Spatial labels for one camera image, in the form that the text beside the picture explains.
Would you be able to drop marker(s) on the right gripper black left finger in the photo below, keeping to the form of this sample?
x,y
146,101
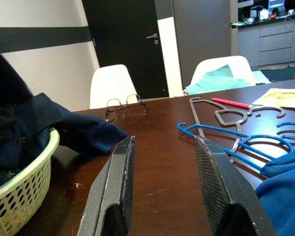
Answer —
x,y
108,186

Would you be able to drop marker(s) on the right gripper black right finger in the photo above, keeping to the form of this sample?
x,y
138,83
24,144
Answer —
x,y
225,186

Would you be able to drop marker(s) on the royal blue shirt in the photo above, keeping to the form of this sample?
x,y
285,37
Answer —
x,y
282,196

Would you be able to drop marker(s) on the blue plastic hanger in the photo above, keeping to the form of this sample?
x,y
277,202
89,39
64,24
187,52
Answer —
x,y
290,123
262,137

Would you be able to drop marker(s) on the grey plastic hanger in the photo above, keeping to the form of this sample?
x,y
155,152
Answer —
x,y
195,115

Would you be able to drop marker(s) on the red pen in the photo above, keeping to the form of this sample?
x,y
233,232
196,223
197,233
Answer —
x,y
232,102

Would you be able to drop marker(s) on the pale green plastic basket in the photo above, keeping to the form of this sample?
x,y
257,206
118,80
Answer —
x,y
22,196

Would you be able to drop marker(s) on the white shell chair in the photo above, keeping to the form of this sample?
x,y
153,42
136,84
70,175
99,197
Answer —
x,y
110,83
211,67

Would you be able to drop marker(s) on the teal cloth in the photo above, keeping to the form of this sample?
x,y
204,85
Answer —
x,y
218,82

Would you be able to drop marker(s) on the yellow paper envelope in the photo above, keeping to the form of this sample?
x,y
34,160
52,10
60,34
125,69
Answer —
x,y
282,98

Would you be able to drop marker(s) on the dark navy garment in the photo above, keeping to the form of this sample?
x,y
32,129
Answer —
x,y
14,110

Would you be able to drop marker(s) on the black door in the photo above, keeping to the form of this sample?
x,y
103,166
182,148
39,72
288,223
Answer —
x,y
122,49

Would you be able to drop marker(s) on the grey kitchen cabinet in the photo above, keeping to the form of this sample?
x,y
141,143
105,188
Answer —
x,y
275,41

